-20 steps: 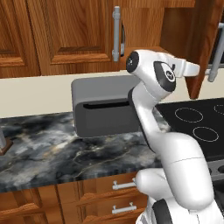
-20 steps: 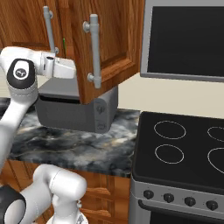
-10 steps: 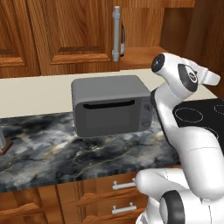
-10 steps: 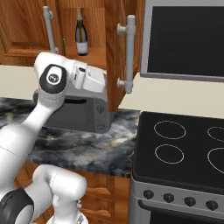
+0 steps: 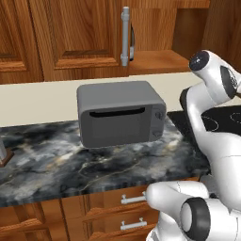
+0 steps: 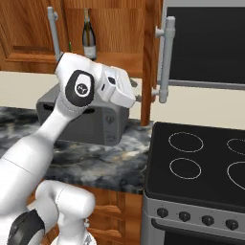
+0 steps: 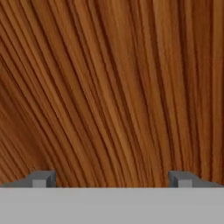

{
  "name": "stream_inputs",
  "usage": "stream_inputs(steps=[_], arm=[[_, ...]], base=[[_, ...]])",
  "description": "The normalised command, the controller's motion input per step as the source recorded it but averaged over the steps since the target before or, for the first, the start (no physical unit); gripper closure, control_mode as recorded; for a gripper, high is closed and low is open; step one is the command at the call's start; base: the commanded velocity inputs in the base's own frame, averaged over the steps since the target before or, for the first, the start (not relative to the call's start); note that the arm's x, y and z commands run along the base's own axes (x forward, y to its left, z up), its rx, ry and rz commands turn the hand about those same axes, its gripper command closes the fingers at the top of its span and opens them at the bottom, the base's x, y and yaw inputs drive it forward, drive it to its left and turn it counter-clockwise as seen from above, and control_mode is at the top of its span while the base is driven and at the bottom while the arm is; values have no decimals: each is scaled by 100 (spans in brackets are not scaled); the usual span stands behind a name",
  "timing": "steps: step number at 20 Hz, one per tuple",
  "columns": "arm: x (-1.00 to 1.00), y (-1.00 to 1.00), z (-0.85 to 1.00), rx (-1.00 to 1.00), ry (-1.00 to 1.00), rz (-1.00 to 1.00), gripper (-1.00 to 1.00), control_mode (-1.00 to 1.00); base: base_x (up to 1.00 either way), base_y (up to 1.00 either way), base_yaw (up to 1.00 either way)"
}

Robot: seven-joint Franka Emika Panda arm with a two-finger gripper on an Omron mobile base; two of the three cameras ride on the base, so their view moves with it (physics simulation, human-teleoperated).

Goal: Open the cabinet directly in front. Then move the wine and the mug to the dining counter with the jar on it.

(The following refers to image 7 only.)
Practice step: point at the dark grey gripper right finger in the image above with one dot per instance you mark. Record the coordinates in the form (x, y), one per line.
(182, 176)

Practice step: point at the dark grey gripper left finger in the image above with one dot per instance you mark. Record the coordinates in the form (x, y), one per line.
(42, 176)

